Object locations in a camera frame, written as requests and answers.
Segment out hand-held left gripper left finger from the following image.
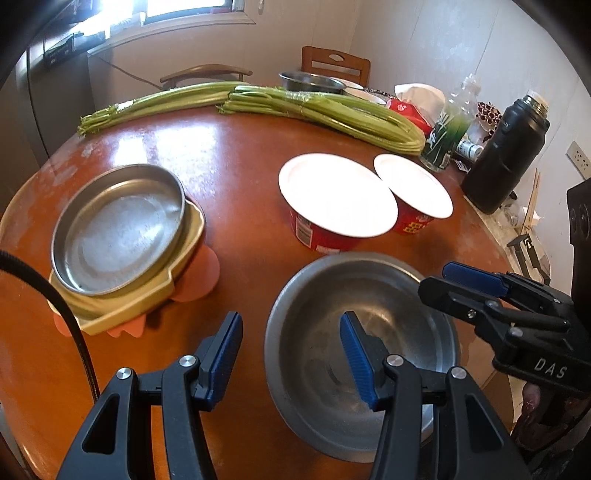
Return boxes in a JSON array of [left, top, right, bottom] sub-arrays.
[[60, 311, 244, 480]]

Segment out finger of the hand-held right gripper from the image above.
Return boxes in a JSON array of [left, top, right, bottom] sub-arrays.
[[442, 261, 573, 309], [418, 276, 571, 334]]

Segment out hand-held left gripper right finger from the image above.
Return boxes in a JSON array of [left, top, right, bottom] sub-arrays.
[[339, 311, 532, 480]]

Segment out stainless steel bowl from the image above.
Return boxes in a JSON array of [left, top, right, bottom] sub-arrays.
[[264, 251, 462, 462]]

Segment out pink crab-shaped plate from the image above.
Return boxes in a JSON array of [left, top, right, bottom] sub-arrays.
[[52, 247, 220, 340]]

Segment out small red bowl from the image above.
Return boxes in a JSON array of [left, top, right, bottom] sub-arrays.
[[373, 154, 454, 236]]

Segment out yellow shell-shaped plate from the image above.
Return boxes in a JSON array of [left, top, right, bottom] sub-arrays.
[[48, 198, 207, 337]]

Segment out large red bowl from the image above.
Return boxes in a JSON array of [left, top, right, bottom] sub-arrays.
[[278, 154, 399, 254]]

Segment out round metal plate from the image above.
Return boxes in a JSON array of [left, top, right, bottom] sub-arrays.
[[50, 164, 186, 296]]

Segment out person's right hand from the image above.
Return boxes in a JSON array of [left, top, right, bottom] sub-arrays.
[[512, 383, 591, 462]]

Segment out black metal stand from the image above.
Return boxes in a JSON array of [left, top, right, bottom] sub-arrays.
[[507, 234, 551, 284]]

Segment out wooden sticks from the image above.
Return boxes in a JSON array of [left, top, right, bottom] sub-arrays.
[[519, 168, 544, 232]]

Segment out black thermos flask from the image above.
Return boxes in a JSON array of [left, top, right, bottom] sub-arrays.
[[461, 91, 551, 214]]

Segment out small white bottle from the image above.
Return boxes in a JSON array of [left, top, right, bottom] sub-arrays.
[[456, 140, 485, 161]]

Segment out clear plastic bottle green label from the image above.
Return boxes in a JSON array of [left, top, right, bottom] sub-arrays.
[[419, 74, 481, 172]]

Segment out red tissue pack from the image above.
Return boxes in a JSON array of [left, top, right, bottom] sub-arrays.
[[385, 83, 446, 134]]

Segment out thick celery bunch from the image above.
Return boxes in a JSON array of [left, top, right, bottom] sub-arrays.
[[217, 85, 426, 155]]

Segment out white dish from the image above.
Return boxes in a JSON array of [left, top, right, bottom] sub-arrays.
[[339, 78, 387, 105]]

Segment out metal basin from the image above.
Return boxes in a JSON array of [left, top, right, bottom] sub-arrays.
[[278, 71, 346, 94]]

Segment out long celery bunch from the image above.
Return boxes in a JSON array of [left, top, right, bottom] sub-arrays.
[[78, 82, 257, 137]]

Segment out straight-back wooden chair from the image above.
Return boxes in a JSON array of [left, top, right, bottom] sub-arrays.
[[301, 45, 371, 86]]

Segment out curved-back wooden chair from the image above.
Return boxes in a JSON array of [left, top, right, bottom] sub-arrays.
[[160, 65, 253, 90]]

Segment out grey refrigerator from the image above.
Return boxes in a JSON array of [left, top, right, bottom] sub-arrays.
[[14, 28, 93, 162]]

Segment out window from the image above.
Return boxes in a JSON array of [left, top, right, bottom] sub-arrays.
[[88, 0, 269, 56]]

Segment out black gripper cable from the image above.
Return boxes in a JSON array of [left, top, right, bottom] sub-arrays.
[[0, 249, 101, 402]]

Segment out white wall outlet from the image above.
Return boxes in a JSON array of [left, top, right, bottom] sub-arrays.
[[566, 141, 591, 176]]

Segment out thin black wall cable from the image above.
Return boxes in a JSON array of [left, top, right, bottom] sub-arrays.
[[99, 58, 162, 89]]

